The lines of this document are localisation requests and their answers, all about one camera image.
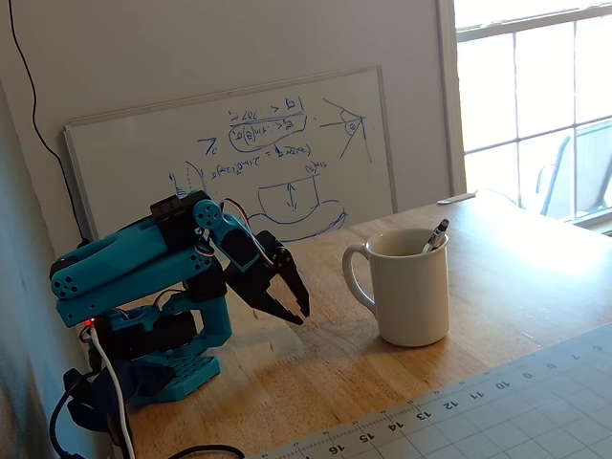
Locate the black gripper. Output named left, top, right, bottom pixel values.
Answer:
left=222, top=229, right=312, bottom=327

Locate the red white servo wire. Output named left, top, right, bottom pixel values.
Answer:
left=193, top=197, right=274, bottom=270

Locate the grey gridded cutting mat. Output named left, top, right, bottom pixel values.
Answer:
left=248, top=320, right=612, bottom=459

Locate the black and silver pen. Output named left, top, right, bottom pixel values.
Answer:
left=419, top=218, right=451, bottom=255

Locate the dark looped cable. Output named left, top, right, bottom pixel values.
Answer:
left=49, top=367, right=97, bottom=459

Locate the dark blue table clamp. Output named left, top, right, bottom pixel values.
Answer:
left=66, top=359, right=174, bottom=431

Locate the whiteboard with blue writing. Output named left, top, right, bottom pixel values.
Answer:
left=63, top=64, right=398, bottom=243

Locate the outdoor patio chair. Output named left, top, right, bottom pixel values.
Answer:
left=534, top=117, right=612, bottom=222

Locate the white framed window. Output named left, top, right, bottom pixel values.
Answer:
left=435, top=0, right=612, bottom=236

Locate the white usb cable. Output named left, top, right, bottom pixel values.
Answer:
left=89, top=328, right=138, bottom=459

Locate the thin black wall cable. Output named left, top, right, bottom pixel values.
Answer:
left=8, top=0, right=92, bottom=245

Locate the black power cable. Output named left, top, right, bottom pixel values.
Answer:
left=162, top=443, right=248, bottom=459

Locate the cream ceramic mug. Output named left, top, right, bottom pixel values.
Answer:
left=341, top=228, right=450, bottom=347

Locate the small white flat stick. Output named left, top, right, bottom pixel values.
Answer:
left=436, top=191, right=477, bottom=206

